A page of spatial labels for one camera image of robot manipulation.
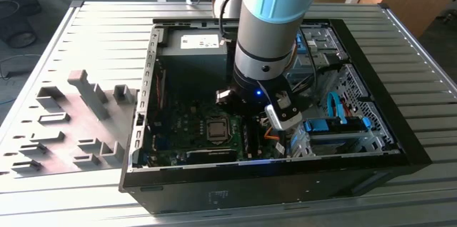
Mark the hard disk in blue carrier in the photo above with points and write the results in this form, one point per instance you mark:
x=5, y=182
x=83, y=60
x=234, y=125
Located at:
x=318, y=125

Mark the grey metal drive cage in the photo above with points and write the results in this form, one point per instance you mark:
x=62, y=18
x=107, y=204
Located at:
x=322, y=37

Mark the grey power supply unit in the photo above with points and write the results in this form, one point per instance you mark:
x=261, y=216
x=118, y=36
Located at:
x=193, y=50

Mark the black wheeled bin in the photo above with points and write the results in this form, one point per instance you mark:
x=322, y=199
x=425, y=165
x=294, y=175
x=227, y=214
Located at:
x=18, y=29

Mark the CPU socket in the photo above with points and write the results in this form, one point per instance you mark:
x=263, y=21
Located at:
x=205, y=130

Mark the grey metal disk bay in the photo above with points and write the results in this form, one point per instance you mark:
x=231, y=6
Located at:
x=337, y=141

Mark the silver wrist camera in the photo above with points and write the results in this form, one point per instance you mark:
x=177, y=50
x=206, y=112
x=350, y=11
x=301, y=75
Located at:
x=277, y=117

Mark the grey parts rack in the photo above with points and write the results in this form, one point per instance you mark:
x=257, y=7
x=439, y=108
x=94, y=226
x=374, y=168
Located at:
x=90, y=130

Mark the silver CPU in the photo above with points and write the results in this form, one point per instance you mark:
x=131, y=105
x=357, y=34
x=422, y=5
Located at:
x=217, y=128

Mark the green motherboard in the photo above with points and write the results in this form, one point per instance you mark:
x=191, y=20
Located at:
x=179, y=130

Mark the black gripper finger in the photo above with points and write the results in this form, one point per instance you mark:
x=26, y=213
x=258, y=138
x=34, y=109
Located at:
x=226, y=98

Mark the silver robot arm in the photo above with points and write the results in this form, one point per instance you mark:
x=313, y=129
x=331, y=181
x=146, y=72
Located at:
x=271, y=37

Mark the black graphics card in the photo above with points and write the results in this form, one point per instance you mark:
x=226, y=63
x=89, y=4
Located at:
x=211, y=156

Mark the black PC case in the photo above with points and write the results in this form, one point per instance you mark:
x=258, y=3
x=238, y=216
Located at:
x=250, y=192

